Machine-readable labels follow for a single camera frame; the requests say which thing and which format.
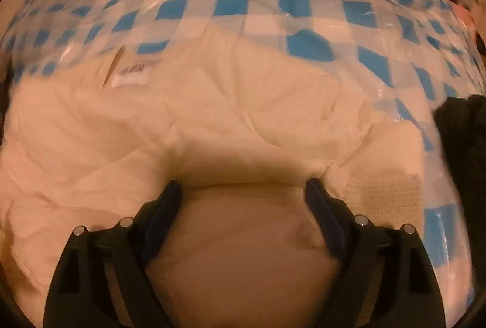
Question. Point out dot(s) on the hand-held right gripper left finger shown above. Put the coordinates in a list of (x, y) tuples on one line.
[(163, 221)]

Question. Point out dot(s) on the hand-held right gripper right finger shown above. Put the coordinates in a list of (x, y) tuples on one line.
[(326, 214)]

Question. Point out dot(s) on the white quilted garment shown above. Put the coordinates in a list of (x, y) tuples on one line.
[(227, 115)]

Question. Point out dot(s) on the pink cloth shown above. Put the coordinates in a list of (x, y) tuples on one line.
[(459, 11)]

